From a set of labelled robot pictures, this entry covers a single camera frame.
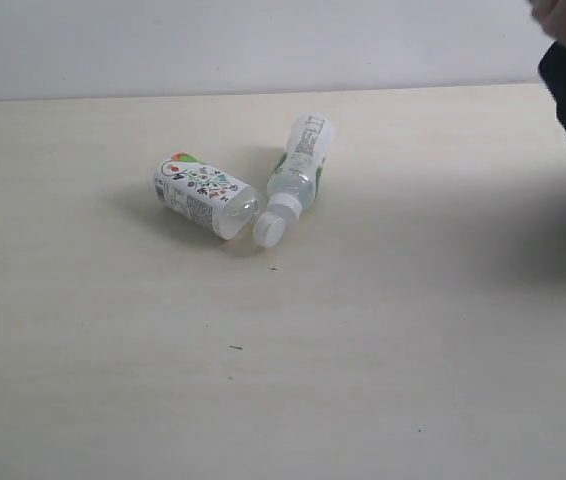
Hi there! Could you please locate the white capped green label bottle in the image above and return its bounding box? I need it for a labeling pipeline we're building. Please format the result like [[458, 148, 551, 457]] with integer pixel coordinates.
[[253, 114, 335, 248]]

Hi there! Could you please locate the white floral label bottle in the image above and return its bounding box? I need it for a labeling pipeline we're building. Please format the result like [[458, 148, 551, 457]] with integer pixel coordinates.
[[153, 152, 266, 240]]

